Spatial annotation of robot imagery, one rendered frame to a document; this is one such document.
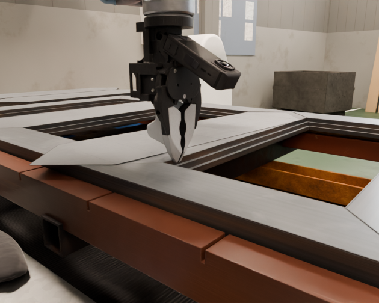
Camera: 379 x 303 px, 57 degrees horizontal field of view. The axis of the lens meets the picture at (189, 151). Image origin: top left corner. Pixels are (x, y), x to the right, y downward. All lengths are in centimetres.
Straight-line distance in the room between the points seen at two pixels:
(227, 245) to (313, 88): 617
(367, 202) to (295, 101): 628
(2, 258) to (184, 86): 37
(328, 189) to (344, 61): 782
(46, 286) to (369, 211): 44
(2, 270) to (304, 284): 43
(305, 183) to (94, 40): 418
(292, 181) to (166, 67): 51
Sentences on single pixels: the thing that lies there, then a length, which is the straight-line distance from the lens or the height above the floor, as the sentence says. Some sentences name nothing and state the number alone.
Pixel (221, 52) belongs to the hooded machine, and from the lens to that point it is 511.
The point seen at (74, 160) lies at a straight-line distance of 56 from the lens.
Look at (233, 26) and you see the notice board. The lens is 638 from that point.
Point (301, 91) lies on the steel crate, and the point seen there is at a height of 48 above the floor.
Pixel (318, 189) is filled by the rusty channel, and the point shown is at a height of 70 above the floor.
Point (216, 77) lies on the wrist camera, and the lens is 45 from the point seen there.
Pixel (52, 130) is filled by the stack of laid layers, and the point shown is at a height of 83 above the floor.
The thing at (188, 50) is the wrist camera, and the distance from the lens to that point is 48.
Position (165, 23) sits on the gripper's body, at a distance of 51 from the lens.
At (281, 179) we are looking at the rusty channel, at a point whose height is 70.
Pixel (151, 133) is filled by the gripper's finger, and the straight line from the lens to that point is 55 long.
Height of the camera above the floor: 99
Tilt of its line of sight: 15 degrees down
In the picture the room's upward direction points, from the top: straight up
